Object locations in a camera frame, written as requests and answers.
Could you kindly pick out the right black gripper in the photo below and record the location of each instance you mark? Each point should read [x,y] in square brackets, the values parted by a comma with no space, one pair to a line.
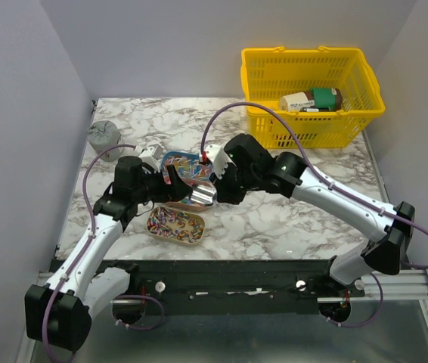
[224,195]

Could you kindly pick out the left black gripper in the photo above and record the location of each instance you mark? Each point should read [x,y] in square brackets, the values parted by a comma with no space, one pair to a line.
[178,190]

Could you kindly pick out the pink tray star candies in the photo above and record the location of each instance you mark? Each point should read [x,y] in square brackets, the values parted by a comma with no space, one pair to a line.
[186,203]

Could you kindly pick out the silver metal scoop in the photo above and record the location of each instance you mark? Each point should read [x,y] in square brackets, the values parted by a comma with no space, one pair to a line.
[204,195]

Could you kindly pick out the blue tray clear lollipops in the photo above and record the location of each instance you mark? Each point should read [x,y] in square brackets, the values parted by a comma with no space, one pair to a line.
[187,165]

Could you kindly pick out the beige tray rainbow lollipops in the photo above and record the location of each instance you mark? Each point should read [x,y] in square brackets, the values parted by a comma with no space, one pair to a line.
[176,226]

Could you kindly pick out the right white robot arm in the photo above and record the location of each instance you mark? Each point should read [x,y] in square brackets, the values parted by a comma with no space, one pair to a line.
[385,226]

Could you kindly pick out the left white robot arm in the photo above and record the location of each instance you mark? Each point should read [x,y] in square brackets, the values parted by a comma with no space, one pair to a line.
[56,312]

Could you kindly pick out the yellow plastic basket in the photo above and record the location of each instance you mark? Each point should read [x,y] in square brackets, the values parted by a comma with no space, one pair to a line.
[267,74]

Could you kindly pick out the green brown bottle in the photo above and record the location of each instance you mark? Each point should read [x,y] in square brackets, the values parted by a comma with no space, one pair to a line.
[315,99]

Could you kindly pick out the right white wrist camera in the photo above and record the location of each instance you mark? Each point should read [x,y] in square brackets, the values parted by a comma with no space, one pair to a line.
[217,157]

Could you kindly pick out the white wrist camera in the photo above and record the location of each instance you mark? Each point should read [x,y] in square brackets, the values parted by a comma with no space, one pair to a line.
[217,157]
[150,155]

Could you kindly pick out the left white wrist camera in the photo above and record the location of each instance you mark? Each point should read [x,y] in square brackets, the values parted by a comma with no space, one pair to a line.
[150,155]

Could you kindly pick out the grey drawstring pouch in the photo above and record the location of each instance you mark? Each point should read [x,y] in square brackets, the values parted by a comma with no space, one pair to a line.
[104,135]

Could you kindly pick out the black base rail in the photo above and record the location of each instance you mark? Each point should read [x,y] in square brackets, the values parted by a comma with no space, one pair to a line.
[232,287]

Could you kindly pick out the aluminium frame rail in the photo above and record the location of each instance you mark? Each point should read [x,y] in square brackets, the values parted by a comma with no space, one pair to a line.
[408,285]

